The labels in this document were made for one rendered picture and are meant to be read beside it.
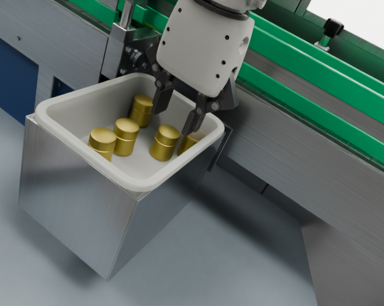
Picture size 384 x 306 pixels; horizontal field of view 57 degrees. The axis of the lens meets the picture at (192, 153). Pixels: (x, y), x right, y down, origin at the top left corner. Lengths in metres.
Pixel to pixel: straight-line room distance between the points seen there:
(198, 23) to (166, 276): 0.41
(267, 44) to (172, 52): 0.17
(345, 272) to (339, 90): 0.52
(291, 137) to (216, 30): 0.23
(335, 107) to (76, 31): 0.42
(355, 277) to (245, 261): 0.32
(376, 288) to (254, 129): 0.53
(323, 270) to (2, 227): 0.71
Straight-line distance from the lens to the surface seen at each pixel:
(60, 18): 0.64
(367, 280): 0.95
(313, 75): 0.55
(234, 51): 0.41
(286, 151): 0.58
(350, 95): 0.55
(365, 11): 0.70
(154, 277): 0.63
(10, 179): 0.72
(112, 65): 0.58
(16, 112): 0.84
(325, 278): 0.97
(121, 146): 0.50
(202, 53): 0.42
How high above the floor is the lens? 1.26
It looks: 35 degrees down
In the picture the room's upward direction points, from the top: 25 degrees clockwise
